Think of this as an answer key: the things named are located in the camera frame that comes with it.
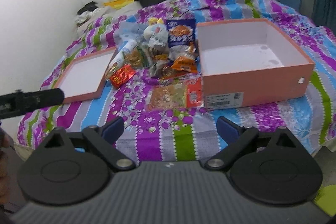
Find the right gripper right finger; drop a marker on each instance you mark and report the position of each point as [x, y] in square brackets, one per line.
[237, 138]

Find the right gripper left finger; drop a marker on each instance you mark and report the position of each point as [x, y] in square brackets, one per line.
[101, 140]

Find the green clear snack bag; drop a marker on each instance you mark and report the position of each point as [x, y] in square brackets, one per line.
[139, 57]

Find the person's hand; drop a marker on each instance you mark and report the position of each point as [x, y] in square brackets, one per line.
[5, 178]

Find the colourful striped floral bedsheet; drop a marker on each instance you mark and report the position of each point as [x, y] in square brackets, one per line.
[191, 134]

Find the red foil snack packet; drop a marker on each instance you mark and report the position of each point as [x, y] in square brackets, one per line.
[122, 76]

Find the pink shoe box lid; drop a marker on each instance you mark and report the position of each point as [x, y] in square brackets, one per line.
[83, 79]

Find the clear red-label snack bag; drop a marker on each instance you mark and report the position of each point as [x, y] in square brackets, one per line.
[186, 94]

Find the pink shoe box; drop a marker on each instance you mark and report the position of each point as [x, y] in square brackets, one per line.
[250, 62]

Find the orange snack packet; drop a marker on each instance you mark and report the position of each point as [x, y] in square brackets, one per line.
[183, 63]

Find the white lotion bottle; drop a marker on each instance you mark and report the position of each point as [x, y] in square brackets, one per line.
[124, 49]

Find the light blue plastic bag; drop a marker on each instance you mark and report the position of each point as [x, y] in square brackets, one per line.
[128, 31]

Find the blue snack bag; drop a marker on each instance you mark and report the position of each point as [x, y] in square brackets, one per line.
[181, 35]

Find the yellow pillow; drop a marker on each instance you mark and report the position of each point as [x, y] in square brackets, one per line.
[118, 4]

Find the blue curtain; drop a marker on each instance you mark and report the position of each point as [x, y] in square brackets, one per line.
[324, 14]

